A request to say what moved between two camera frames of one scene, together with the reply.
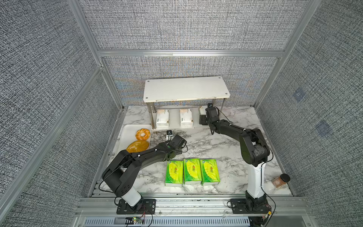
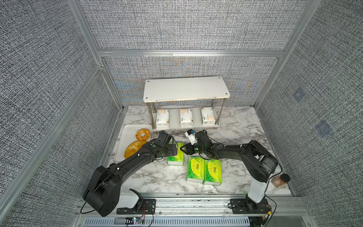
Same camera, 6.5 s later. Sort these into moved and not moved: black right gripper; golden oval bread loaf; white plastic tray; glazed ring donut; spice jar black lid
Moved: black right gripper
Not moved: golden oval bread loaf; white plastic tray; spice jar black lid; glazed ring donut
